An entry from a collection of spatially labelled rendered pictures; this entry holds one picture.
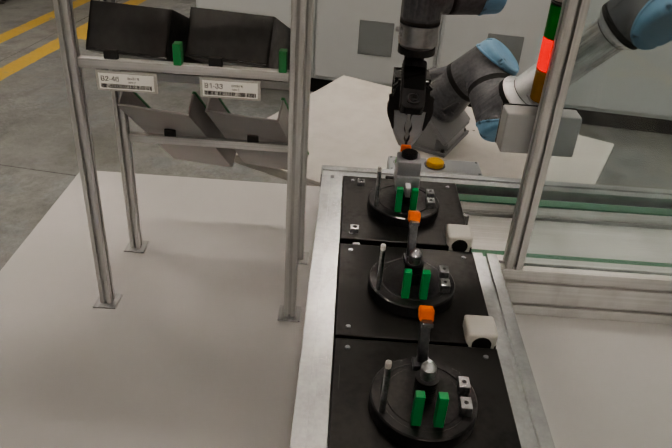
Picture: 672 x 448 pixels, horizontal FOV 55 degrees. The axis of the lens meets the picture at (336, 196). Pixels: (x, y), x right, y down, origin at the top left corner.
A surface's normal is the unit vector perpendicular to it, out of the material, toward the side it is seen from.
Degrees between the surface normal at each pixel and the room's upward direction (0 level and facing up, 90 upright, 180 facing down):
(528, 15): 90
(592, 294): 90
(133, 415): 0
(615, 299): 90
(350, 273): 0
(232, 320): 0
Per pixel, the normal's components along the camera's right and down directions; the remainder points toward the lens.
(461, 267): 0.06, -0.86
